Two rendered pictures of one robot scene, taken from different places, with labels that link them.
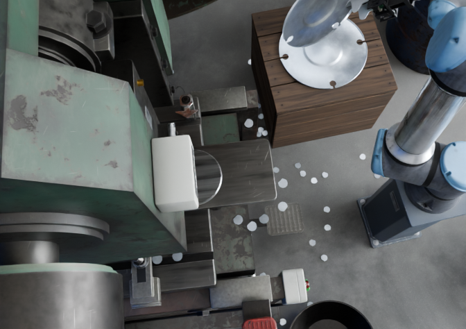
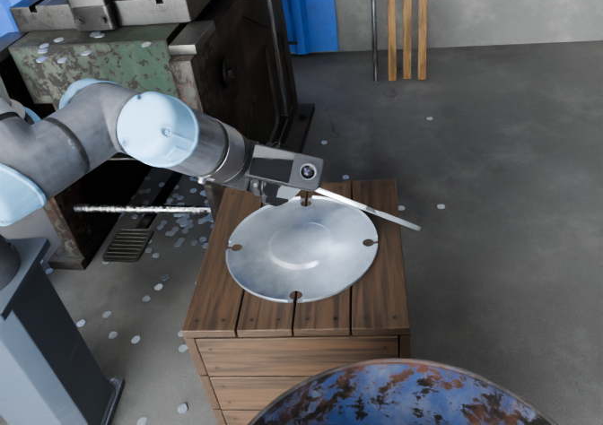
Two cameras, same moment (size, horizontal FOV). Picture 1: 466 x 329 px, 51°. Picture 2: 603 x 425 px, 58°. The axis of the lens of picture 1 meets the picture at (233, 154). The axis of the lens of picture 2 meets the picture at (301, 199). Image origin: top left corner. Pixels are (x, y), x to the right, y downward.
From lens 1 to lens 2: 168 cm
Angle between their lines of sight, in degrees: 60
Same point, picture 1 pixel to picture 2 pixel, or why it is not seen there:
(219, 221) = (69, 32)
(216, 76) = not seen: hidden behind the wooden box
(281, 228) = (119, 239)
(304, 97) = (231, 214)
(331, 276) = not seen: hidden behind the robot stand
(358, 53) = (273, 289)
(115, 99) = not seen: outside the picture
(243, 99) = (178, 43)
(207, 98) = (198, 27)
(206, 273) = (22, 4)
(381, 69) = (228, 314)
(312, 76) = (260, 226)
